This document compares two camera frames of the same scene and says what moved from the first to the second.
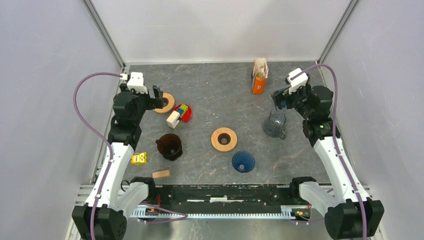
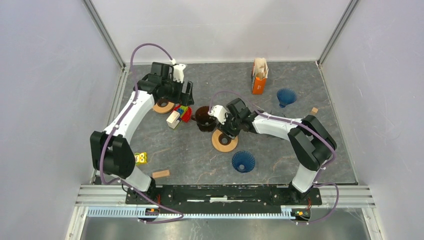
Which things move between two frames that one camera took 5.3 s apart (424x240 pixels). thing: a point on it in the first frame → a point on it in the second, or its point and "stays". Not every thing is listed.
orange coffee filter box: (260, 74) stays
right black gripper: (279, 97) → (224, 128)
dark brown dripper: (170, 146) → (206, 122)
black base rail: (210, 196) stays
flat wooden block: (160, 174) stays
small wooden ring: (170, 105) stays
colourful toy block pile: (182, 112) stays
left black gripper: (152, 103) → (185, 99)
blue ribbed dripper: (243, 161) stays
